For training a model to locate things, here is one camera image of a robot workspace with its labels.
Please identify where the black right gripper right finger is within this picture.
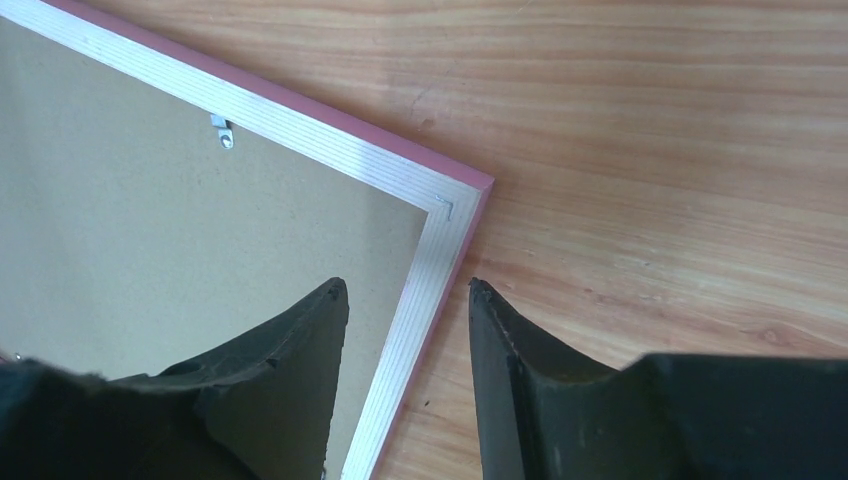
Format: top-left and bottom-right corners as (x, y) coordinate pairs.
(469, 278), (847, 479)

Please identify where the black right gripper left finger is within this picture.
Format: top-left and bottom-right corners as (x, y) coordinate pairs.
(1, 278), (349, 479)

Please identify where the brown backing board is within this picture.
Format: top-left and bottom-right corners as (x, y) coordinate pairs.
(1, 21), (426, 479)

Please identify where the wooden picture frame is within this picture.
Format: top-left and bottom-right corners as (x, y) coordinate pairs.
(1, 1), (494, 479)

